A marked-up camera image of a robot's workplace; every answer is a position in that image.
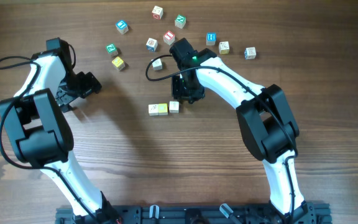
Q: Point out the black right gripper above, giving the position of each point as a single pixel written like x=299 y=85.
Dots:
x=179 y=94

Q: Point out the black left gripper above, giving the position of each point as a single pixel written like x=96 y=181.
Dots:
x=91 y=85

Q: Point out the white apple block green N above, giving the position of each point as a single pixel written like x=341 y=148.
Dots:
x=174 y=107

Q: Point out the white bird block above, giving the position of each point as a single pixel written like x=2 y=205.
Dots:
x=157 y=64

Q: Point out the plain cream block with 9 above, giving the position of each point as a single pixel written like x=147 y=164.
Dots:
x=153 y=109

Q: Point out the yellow-top block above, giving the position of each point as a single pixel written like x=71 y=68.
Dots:
x=118 y=63

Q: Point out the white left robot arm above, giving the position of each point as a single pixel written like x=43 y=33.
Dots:
x=34 y=134

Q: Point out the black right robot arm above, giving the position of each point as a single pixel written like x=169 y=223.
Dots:
x=268 y=127

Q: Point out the green Z block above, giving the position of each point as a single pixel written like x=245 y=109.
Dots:
x=112 y=50

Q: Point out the red I top block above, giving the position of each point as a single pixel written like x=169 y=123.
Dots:
x=169 y=37

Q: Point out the blue D block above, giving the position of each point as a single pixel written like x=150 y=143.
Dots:
x=151 y=44

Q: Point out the blue-top ladder block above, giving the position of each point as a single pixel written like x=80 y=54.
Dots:
x=210 y=38

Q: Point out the yellow-sided block with 0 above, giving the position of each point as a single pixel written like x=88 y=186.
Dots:
x=224 y=47

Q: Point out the green N block far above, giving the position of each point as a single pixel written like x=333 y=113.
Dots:
x=180 y=21

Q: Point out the blue-top block far left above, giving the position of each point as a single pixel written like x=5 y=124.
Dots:
x=122 y=26

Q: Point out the blue-sided block far right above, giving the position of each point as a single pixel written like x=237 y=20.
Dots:
x=250 y=53

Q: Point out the red M block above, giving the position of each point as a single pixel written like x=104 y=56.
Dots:
x=157 y=12

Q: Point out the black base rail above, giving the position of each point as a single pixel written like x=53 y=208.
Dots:
x=308 y=213

